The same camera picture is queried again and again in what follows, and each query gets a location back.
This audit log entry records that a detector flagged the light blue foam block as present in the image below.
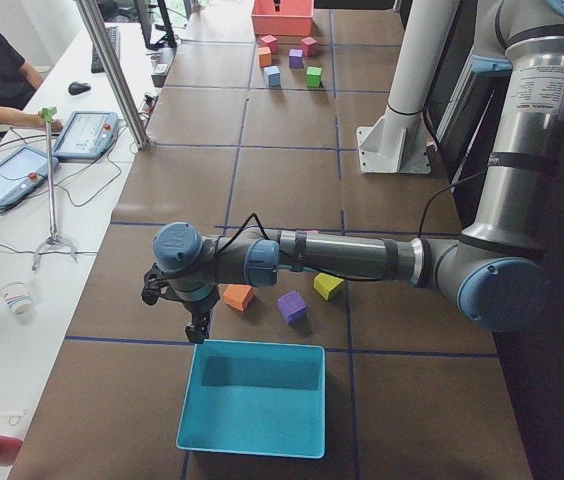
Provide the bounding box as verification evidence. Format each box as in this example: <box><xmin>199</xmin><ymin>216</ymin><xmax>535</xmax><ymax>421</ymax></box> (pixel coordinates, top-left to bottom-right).
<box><xmin>263</xmin><ymin>65</ymin><xmax>281</xmax><ymax>88</ymax></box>

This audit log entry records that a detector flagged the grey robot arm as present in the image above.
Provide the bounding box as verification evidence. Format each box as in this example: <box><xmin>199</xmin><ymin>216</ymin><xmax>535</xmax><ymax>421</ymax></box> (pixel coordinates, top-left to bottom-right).
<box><xmin>141</xmin><ymin>1</ymin><xmax>564</xmax><ymax>344</ymax></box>

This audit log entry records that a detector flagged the orange foam block far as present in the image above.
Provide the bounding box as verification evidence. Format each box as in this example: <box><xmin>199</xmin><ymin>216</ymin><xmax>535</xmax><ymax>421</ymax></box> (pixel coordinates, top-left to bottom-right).
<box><xmin>257</xmin><ymin>47</ymin><xmax>273</xmax><ymax>68</ymax></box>

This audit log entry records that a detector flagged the aluminium frame post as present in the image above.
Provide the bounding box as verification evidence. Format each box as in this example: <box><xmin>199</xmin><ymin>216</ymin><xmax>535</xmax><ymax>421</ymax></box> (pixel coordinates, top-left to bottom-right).
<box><xmin>76</xmin><ymin>0</ymin><xmax>149</xmax><ymax>150</ymax></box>

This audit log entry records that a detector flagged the orange foam block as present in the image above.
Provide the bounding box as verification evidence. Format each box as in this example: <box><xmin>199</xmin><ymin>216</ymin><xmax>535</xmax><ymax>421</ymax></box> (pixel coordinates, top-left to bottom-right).
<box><xmin>222</xmin><ymin>284</ymin><xmax>254</xmax><ymax>312</ymax></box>
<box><xmin>257</xmin><ymin>47</ymin><xmax>273</xmax><ymax>68</ymax></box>

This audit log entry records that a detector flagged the green foam block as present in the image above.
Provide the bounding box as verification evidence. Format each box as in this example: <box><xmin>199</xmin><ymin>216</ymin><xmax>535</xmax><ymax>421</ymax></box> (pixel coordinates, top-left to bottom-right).
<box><xmin>305</xmin><ymin>66</ymin><xmax>323</xmax><ymax>88</ymax></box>

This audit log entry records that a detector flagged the purple foam block far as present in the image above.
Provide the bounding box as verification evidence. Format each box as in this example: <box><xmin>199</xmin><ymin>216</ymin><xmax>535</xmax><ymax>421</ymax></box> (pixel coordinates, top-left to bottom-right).
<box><xmin>288</xmin><ymin>48</ymin><xmax>304</xmax><ymax>69</ymax></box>

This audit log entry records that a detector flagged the purple foam block near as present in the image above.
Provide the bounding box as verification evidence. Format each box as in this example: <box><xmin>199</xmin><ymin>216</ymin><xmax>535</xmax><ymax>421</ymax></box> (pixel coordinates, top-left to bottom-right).
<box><xmin>277</xmin><ymin>291</ymin><xmax>307</xmax><ymax>324</ymax></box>

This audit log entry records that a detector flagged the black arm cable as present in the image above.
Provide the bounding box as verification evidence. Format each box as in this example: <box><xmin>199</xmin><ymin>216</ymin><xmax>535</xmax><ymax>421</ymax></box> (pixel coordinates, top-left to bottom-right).
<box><xmin>214</xmin><ymin>168</ymin><xmax>488</xmax><ymax>281</ymax></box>

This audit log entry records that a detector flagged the black keyboard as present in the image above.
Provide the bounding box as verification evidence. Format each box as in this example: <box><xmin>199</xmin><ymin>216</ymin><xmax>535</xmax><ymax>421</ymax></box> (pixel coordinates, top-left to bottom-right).
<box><xmin>90</xmin><ymin>25</ymin><xmax>122</xmax><ymax>74</ymax></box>

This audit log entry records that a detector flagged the teach pendant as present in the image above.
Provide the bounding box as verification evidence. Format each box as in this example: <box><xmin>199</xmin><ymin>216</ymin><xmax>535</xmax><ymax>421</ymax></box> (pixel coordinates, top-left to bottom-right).
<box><xmin>53</xmin><ymin>111</ymin><xmax>118</xmax><ymax>161</ymax></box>
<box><xmin>0</xmin><ymin>146</ymin><xmax>48</xmax><ymax>210</ymax></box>

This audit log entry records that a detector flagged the black computer mouse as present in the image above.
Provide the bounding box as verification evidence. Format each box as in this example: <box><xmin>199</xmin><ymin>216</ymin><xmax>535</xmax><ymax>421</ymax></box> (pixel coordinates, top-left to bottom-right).
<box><xmin>67</xmin><ymin>81</ymin><xmax>91</xmax><ymax>96</ymax></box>

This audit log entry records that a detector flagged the teal plastic bin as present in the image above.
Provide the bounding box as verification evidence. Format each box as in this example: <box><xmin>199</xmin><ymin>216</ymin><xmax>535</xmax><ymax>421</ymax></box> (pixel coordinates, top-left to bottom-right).
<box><xmin>176</xmin><ymin>340</ymin><xmax>326</xmax><ymax>459</ymax></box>

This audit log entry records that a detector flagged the teach pendant near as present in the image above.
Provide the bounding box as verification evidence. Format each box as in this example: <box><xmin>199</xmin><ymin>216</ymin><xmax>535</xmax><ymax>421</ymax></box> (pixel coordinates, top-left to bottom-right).
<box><xmin>0</xmin><ymin>146</ymin><xmax>48</xmax><ymax>210</ymax></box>

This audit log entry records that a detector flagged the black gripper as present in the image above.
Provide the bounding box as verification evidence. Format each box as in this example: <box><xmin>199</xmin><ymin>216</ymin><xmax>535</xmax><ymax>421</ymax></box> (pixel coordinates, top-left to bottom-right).
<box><xmin>141</xmin><ymin>264</ymin><xmax>219</xmax><ymax>343</ymax></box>

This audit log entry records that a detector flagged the paper cup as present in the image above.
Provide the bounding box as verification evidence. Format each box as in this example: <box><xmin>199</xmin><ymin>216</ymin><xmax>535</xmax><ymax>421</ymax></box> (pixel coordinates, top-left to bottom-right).
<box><xmin>0</xmin><ymin>281</ymin><xmax>33</xmax><ymax>315</ymax></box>

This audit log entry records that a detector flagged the white mounting column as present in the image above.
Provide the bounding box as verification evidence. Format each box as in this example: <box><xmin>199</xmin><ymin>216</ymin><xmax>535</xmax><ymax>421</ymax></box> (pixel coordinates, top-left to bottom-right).
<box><xmin>357</xmin><ymin>0</ymin><xmax>460</xmax><ymax>175</ymax></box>

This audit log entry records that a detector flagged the red plastic bin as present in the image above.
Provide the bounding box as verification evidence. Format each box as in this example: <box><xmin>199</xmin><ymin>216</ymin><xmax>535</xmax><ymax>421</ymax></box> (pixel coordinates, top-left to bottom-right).
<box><xmin>251</xmin><ymin>0</ymin><xmax>314</xmax><ymax>37</ymax></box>

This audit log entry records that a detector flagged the orange foam block near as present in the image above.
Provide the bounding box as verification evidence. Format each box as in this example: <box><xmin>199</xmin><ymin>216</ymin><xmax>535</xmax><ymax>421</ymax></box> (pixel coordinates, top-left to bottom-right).
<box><xmin>222</xmin><ymin>284</ymin><xmax>254</xmax><ymax>312</ymax></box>

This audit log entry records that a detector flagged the yellow foam block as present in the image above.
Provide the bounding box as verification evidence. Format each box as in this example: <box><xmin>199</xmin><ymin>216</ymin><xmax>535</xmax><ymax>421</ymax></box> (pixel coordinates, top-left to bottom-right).
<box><xmin>313</xmin><ymin>273</ymin><xmax>345</xmax><ymax>301</ymax></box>

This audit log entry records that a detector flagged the pink foam block far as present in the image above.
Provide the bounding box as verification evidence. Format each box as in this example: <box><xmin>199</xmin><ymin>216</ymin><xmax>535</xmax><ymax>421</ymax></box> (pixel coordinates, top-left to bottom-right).
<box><xmin>259</xmin><ymin>35</ymin><xmax>278</xmax><ymax>54</ymax></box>

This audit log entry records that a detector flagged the teach pendant far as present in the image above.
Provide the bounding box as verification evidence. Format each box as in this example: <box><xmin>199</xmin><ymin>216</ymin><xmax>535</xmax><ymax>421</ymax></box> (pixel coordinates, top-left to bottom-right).
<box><xmin>53</xmin><ymin>111</ymin><xmax>118</xmax><ymax>161</ymax></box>

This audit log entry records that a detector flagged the metal grabber tool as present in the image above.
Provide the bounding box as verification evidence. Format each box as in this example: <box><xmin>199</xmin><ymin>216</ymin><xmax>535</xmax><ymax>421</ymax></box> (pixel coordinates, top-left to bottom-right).
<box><xmin>31</xmin><ymin>107</ymin><xmax>77</xmax><ymax>272</ymax></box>

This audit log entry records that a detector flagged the purple foam block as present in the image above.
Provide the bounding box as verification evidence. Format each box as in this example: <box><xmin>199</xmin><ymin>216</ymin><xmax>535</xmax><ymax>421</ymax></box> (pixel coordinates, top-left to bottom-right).
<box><xmin>288</xmin><ymin>48</ymin><xmax>304</xmax><ymax>69</ymax></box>
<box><xmin>277</xmin><ymin>291</ymin><xmax>307</xmax><ymax>324</ymax></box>

